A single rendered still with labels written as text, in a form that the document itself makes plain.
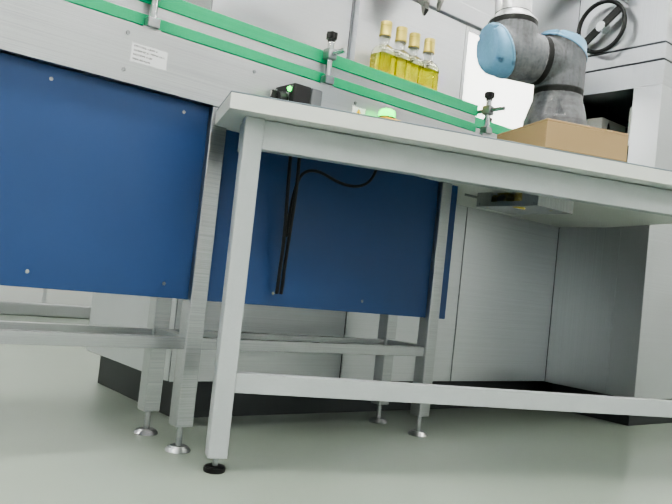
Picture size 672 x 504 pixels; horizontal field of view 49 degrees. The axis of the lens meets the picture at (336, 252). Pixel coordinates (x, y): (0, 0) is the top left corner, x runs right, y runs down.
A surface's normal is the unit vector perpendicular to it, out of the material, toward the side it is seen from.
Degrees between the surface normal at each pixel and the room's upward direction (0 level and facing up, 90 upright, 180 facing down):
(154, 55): 90
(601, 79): 90
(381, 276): 90
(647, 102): 90
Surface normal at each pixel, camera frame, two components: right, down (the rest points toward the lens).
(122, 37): 0.62, 0.04
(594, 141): 0.30, 0.00
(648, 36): -0.77, -0.11
